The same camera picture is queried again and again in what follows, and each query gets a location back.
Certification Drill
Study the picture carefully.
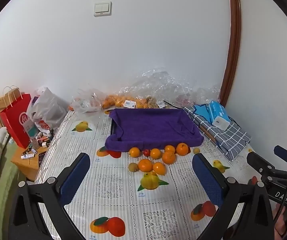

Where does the blue tissue pack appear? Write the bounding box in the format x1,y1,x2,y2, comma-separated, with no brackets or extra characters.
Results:
205,101,231,130

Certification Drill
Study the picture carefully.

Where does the small white tube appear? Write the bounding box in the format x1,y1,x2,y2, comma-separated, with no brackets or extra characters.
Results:
21,149,37,159

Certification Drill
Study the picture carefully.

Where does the person's right hand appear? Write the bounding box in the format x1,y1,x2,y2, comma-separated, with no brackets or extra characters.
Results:
275,205,287,237

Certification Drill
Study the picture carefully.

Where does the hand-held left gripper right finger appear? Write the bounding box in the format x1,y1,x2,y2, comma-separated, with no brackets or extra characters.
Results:
192,153,276,240

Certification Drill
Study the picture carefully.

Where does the grey plaid cloth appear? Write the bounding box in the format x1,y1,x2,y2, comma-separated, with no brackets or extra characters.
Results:
184,105,251,162

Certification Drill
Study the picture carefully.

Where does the green bedsheet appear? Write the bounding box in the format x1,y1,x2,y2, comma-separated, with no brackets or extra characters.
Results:
0,140,27,230

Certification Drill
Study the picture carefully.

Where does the clear plastic bag of oranges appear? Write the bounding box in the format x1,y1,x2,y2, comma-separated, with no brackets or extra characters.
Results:
101,94,149,109

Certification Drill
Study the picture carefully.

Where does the wooden stick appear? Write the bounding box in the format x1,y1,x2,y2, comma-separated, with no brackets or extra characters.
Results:
199,124,219,143

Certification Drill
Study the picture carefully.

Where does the clear bag of brown fruit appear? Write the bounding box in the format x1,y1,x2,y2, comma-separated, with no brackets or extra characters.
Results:
145,95,166,109

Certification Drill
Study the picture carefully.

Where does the crumpled clear plastic wrap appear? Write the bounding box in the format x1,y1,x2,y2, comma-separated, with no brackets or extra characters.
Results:
120,66,201,105

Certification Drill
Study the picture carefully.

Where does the white plastic bag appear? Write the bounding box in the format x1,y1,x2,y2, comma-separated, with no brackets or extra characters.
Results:
26,87,69,137

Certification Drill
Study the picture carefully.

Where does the thin black rod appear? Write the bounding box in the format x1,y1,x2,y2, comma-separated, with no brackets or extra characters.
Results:
164,101,184,111

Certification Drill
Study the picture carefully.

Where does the white light switch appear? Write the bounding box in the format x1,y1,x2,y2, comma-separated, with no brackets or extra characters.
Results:
94,2,112,17

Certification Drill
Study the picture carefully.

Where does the teal white packet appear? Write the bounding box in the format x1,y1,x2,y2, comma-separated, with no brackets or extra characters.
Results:
25,120,39,140

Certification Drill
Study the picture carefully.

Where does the red paper bag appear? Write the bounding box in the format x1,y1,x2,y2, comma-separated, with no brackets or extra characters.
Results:
0,85,32,149

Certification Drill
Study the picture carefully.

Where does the clear bag with red fruit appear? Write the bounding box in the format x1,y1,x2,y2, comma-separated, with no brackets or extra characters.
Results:
176,86,221,107

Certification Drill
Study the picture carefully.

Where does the brown wooden door frame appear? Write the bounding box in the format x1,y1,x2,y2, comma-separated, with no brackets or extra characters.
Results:
219,0,242,104

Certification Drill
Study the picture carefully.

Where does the purple towel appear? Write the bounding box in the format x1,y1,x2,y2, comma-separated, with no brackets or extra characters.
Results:
105,108,204,153

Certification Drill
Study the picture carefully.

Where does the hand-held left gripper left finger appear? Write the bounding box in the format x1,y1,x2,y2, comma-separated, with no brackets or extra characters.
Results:
8,152,91,240

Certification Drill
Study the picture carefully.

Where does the wooden nightstand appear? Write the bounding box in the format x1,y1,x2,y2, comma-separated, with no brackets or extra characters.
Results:
10,135,55,182

